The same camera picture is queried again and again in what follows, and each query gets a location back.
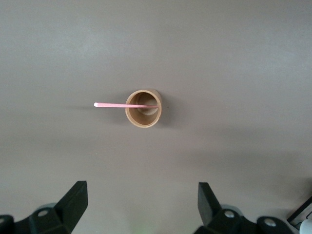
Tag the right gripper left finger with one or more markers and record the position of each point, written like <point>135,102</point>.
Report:
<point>68,209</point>

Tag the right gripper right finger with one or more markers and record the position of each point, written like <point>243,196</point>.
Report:
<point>212,214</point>

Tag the pink chopstick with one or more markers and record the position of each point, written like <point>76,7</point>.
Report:
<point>109,104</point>

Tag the white cup with label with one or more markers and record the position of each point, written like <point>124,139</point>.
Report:
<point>306,228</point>

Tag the bamboo cylinder cup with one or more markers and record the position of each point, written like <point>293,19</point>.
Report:
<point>143,122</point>

